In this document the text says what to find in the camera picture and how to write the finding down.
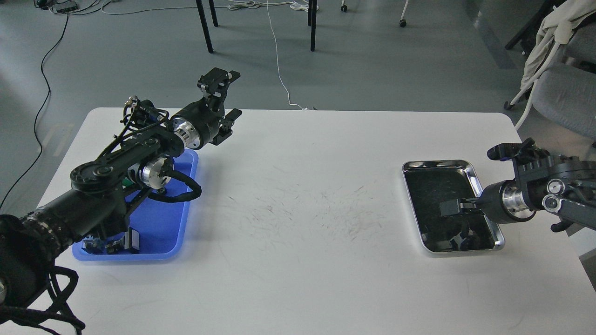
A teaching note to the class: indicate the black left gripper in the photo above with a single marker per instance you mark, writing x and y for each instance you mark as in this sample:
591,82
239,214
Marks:
204,121

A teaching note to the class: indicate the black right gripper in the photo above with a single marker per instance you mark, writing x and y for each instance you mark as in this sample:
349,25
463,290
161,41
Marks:
500,202

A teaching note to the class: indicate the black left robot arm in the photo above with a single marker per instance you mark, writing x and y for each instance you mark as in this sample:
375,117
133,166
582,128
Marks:
136,165

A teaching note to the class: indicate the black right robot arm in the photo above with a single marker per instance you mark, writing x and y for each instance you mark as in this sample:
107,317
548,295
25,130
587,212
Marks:
559,184

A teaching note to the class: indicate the shiny metal tray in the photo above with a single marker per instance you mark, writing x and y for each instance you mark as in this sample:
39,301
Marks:
440,193

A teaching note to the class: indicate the blue plastic tray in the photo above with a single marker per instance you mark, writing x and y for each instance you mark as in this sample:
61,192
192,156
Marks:
161,227

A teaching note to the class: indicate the grey office chair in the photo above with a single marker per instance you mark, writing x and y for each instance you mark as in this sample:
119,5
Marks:
564,94

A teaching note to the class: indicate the black power strip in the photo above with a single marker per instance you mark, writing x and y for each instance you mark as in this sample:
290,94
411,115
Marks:
57,6

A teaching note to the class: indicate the beige cloth on chair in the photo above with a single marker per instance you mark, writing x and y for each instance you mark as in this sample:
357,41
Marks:
571,20

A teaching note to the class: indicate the black square switch block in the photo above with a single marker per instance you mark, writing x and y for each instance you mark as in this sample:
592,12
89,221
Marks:
129,242

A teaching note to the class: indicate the yellow push button switch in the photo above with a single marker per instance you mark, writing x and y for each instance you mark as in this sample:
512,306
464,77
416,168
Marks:
94,246

